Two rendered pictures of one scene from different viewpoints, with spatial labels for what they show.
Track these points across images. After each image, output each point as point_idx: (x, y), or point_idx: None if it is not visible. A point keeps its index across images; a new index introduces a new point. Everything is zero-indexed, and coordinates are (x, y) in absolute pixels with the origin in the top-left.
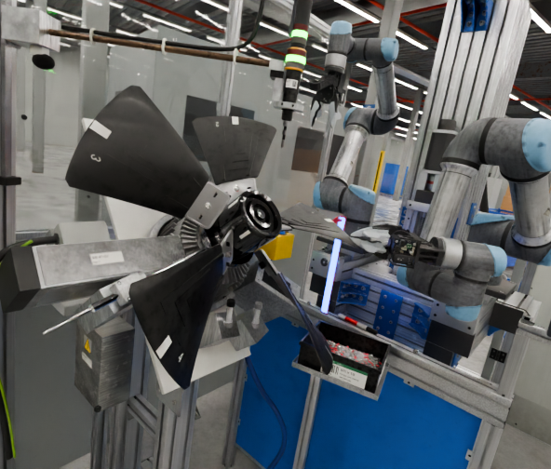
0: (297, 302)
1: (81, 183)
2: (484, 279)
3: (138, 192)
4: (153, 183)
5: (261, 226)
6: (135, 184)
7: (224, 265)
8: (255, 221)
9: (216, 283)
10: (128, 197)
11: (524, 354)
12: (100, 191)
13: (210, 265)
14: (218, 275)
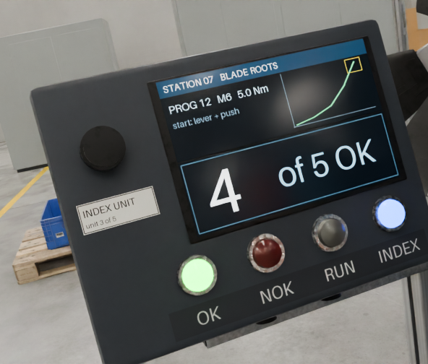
0: (426, 116)
1: (420, 9)
2: None
3: None
4: None
5: None
6: None
7: None
8: None
9: (416, 86)
10: None
11: (403, 301)
12: (426, 12)
13: (397, 66)
14: (418, 79)
